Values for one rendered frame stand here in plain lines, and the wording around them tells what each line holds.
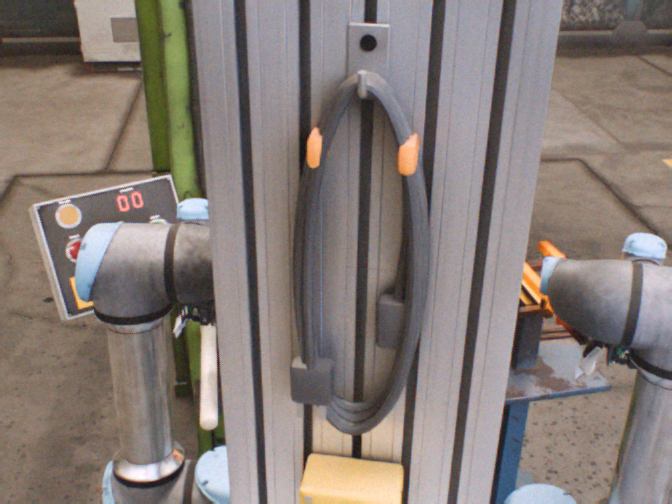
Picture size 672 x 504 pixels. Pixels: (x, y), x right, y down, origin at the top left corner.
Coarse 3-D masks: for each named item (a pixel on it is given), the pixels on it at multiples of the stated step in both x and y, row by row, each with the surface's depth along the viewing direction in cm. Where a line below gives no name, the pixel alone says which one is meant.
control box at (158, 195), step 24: (96, 192) 185; (120, 192) 187; (144, 192) 190; (168, 192) 193; (48, 216) 179; (96, 216) 184; (120, 216) 187; (144, 216) 190; (168, 216) 193; (48, 240) 178; (72, 240) 181; (48, 264) 180; (72, 264) 181; (72, 312) 180
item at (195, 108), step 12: (192, 12) 190; (192, 24) 191; (192, 36) 193; (192, 48) 194; (192, 60) 196; (192, 72) 197; (192, 84) 199; (192, 96) 201; (192, 108) 202; (204, 168) 210; (204, 180) 211; (204, 192) 213
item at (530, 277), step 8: (528, 272) 206; (528, 280) 204; (536, 280) 202; (536, 288) 200; (544, 296) 196; (552, 312) 193; (560, 320) 188; (568, 328) 186; (576, 336) 183; (584, 336) 180; (584, 344) 181
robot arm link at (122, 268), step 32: (128, 224) 112; (160, 224) 112; (96, 256) 108; (128, 256) 108; (160, 256) 108; (96, 288) 109; (128, 288) 109; (160, 288) 109; (128, 320) 110; (160, 320) 113; (128, 352) 114; (160, 352) 117; (128, 384) 116; (160, 384) 119; (128, 416) 119; (160, 416) 120; (128, 448) 121; (160, 448) 122; (128, 480) 122; (160, 480) 122
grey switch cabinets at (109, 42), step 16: (80, 0) 675; (96, 0) 676; (112, 0) 677; (128, 0) 678; (80, 16) 682; (96, 16) 683; (112, 16) 683; (128, 16) 684; (80, 32) 688; (96, 32) 689; (112, 32) 690; (128, 32) 691; (96, 48) 696; (112, 48) 697; (128, 48) 698; (96, 64) 707; (112, 64) 709; (128, 64) 710
